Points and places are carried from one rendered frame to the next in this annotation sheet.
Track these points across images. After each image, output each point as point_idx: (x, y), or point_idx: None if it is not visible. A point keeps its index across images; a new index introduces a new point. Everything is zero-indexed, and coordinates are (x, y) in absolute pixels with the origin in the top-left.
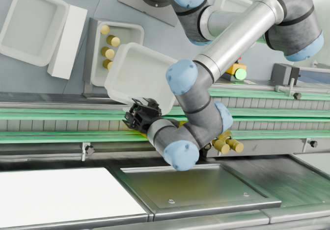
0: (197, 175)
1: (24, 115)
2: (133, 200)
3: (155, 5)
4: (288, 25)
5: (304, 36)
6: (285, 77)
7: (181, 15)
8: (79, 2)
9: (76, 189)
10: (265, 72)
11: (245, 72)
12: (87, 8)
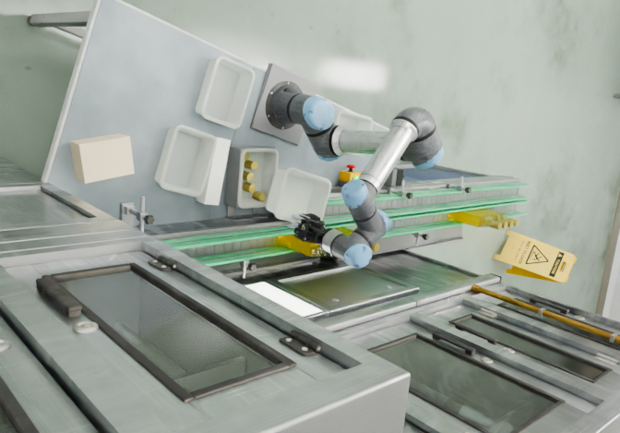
0: (341, 277)
1: (196, 242)
2: (306, 303)
3: (282, 127)
4: (419, 141)
5: (431, 149)
6: (392, 179)
7: (313, 137)
8: (220, 133)
9: None
10: None
11: None
12: (226, 138)
